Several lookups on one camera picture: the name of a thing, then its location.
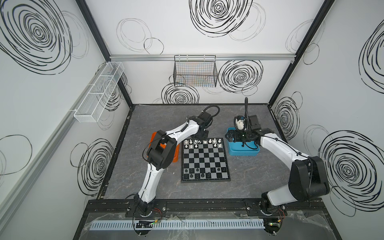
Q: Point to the aluminium wall rail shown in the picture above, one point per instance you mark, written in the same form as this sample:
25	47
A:
203	57

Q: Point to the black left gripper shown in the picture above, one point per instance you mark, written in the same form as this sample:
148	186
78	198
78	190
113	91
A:
202	133

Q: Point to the white mesh shelf basket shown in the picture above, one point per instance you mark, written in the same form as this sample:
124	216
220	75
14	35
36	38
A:
97	97

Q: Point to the blue plastic tray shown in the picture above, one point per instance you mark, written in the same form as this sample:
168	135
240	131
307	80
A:
237	146

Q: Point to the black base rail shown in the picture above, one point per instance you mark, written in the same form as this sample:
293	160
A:
163	207

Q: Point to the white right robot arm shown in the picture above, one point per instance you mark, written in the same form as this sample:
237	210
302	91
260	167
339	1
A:
308	176

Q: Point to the black vertical frame post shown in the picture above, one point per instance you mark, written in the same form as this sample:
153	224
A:
101	45

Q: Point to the white slotted cable duct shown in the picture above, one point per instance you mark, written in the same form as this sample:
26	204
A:
177	224

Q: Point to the black right frame post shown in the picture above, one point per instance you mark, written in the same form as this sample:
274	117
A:
318	20

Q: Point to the black and white chessboard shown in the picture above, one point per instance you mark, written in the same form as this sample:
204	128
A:
204	161

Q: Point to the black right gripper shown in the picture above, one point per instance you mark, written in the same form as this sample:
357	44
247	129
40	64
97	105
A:
244	135

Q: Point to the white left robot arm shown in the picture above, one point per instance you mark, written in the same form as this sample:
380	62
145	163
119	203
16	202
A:
161	152

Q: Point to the black wire basket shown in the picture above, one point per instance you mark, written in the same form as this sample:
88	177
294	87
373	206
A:
195	73

